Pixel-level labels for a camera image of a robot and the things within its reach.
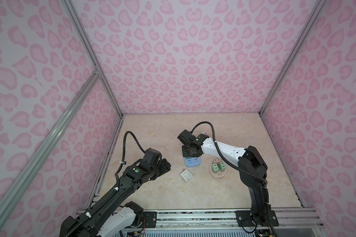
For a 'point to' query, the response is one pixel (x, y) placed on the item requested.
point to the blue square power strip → (193, 162)
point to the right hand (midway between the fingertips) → (185, 154)
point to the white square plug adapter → (186, 175)
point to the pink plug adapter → (216, 161)
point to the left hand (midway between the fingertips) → (170, 168)
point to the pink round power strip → (219, 175)
